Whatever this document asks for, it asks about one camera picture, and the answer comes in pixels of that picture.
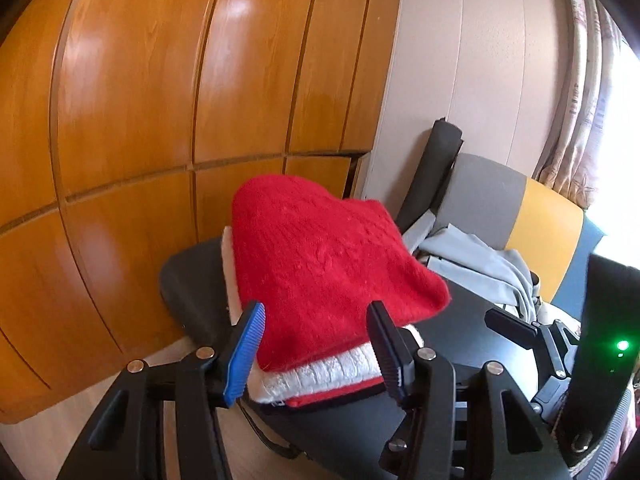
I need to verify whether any red white striped knit sweater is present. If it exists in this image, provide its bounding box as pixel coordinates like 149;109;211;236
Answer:
220;225;426;408

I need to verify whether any orange wooden wardrobe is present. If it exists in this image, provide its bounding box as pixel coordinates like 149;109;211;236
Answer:
0;0;406;423

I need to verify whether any red fuzzy sweater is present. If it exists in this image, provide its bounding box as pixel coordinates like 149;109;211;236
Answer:
231;175;452;373

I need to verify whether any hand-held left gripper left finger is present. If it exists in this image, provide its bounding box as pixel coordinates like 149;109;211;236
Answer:
55;301;266;480

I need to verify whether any black rolled mat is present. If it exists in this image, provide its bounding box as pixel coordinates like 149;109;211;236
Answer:
397;119;465;233

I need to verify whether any grey yellow blue armchair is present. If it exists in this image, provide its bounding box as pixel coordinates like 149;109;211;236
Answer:
400;152;608;321

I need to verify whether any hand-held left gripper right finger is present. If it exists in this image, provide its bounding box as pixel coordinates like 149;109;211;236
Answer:
367;301;571;480

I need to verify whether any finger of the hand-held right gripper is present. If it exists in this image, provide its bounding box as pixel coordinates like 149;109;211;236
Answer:
484;307;583;411
378;409;417;477

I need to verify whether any grey garment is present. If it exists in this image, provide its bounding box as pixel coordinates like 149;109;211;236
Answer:
402;210;543;321

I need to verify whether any bright window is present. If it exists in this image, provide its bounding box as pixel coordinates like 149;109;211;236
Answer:
582;45;640;271

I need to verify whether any beige patterned curtain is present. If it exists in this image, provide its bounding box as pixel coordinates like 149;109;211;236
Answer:
532;0;631;211

